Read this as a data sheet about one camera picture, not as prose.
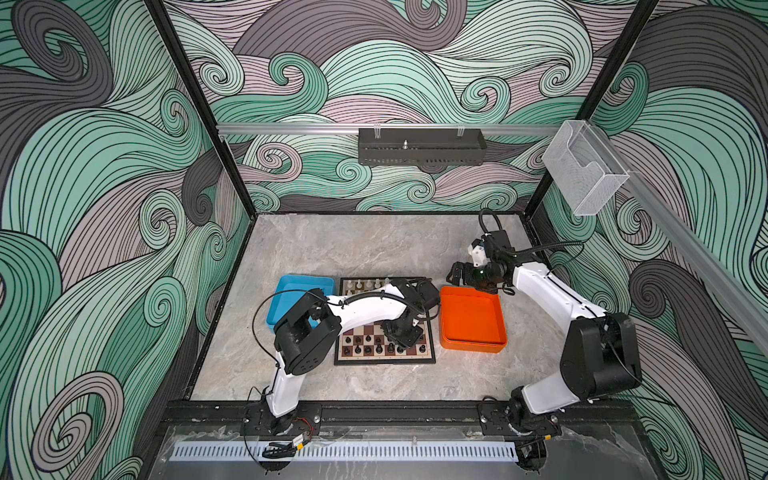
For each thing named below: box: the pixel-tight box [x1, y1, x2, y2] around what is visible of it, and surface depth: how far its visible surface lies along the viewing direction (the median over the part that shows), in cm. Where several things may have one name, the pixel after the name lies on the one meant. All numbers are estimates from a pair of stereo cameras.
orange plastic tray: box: [439, 286, 507, 354], surface depth 92 cm
